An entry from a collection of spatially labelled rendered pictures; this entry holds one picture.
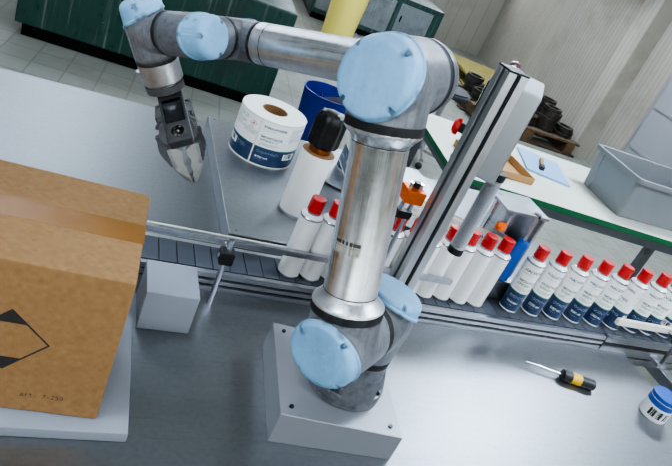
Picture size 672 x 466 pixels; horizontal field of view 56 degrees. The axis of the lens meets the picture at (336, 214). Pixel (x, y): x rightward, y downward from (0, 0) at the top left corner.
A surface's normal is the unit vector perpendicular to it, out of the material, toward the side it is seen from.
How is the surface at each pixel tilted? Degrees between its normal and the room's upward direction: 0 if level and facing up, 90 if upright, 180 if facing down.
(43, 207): 0
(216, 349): 0
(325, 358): 95
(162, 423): 0
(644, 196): 95
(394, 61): 83
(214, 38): 69
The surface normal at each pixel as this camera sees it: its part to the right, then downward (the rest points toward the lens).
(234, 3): 0.15, 0.52
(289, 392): 0.40, -0.81
